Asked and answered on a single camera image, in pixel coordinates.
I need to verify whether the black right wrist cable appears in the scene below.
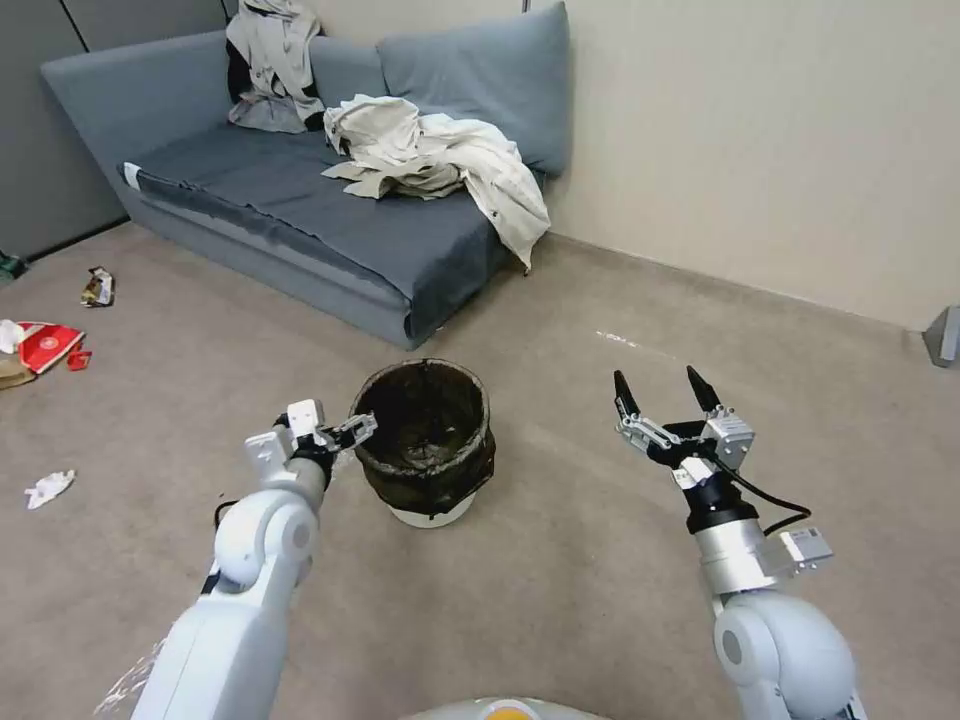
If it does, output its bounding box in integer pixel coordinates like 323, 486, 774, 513
731, 466, 813, 535

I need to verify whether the white robot front shell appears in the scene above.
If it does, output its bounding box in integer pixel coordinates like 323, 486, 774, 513
408, 695, 594, 720

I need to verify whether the small grey sofa cushion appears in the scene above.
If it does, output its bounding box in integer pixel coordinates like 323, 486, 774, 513
309, 35, 388, 108

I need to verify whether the grey fabric sofa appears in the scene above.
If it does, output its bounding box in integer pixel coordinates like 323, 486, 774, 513
40, 0, 573, 352

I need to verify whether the grey metal furniture foot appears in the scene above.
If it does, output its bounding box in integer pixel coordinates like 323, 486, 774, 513
923, 303, 960, 369

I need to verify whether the white trash can black bag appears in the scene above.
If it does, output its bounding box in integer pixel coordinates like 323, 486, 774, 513
347, 359, 499, 532

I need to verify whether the crumpled snack wrapper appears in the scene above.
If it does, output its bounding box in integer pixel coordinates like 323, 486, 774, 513
78, 266, 118, 309

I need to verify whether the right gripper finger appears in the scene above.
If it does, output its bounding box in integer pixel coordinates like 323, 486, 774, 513
685, 365, 733, 431
611, 368, 677, 456

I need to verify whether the brown paper bag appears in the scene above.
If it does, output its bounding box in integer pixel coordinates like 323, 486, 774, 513
0, 352, 39, 391

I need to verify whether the beige jacket with dark lining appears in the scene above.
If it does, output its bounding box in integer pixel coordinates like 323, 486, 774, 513
224, 0, 327, 136

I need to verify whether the red paper food box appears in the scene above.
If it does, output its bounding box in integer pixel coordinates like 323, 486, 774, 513
14, 320, 87, 375

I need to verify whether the cream crumpled jacket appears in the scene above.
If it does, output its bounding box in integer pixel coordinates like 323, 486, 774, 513
320, 93, 553, 273

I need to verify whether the large grey sofa cushion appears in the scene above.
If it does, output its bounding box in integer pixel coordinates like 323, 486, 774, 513
374, 0, 571, 178

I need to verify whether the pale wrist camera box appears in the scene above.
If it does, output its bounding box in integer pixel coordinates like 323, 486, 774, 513
287, 399, 326, 437
703, 408, 757, 471

